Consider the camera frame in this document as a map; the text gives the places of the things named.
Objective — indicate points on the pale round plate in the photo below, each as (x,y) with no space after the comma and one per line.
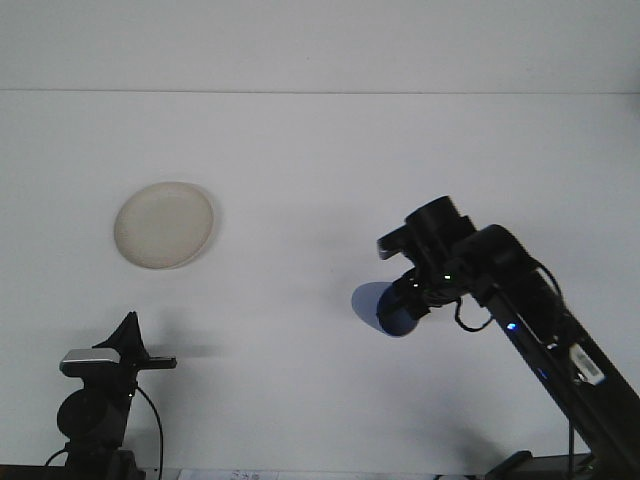
(162,226)

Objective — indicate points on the pale blue cup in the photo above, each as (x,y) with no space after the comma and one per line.
(365,305)

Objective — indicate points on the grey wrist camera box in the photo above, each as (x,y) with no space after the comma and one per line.
(392,245)
(90,361)

